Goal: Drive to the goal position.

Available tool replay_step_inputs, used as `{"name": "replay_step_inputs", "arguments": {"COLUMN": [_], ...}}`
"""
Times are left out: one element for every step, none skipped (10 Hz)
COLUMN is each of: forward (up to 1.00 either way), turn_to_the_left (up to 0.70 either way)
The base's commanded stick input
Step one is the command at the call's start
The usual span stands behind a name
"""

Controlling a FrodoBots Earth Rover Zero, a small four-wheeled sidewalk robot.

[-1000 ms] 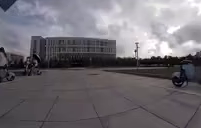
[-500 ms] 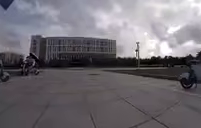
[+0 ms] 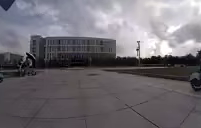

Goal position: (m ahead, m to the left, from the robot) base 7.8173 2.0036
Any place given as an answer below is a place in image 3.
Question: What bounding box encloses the dark grass strip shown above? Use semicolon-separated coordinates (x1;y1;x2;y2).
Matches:
102;65;201;82

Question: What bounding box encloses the tall pole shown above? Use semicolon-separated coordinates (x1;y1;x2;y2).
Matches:
135;40;142;67

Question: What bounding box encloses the low distant building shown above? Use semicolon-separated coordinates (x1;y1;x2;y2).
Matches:
0;51;24;67

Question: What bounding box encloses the grey paved plaza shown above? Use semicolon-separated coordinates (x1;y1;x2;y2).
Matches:
0;67;201;128

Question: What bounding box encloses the row of dark trees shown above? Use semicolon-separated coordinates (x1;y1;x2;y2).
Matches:
115;47;201;68

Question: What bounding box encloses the large grey glass-fronted building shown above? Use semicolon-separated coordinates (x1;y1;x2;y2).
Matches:
29;34;117;68

